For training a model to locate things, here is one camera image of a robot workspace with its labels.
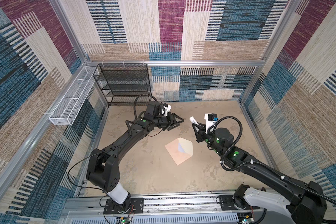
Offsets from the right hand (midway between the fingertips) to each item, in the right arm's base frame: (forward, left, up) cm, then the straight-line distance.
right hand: (194, 126), depth 74 cm
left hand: (+4, +6, 0) cm, 7 cm away
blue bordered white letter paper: (+1, +6, -27) cm, 28 cm away
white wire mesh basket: (+20, +80, -8) cm, 83 cm away
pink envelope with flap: (-4, +9, -27) cm, 29 cm away
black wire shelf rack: (+48, +47, -8) cm, 67 cm away
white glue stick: (+2, +1, +3) cm, 3 cm away
